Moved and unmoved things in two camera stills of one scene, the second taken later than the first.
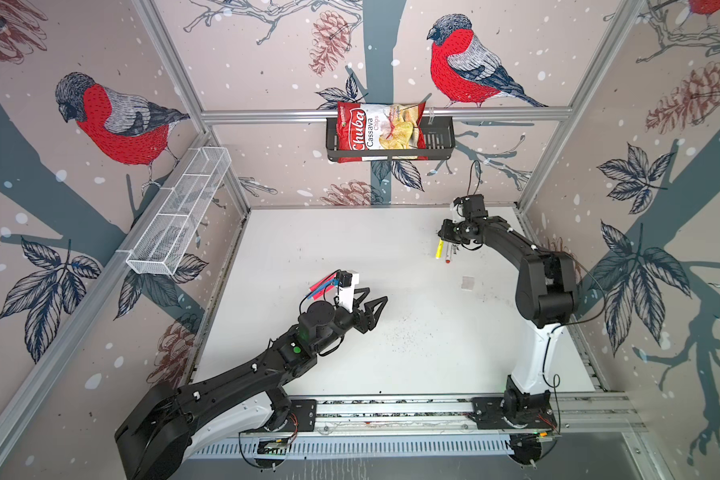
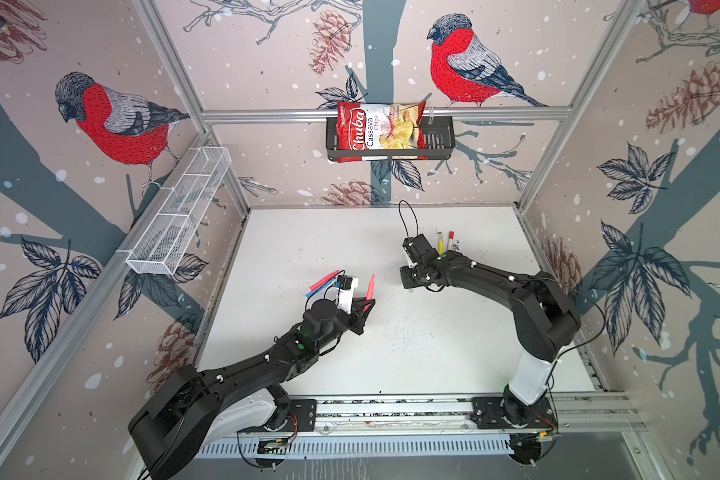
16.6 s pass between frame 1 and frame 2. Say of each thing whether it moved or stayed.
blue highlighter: stayed
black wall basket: stayed
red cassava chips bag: stayed
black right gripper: moved
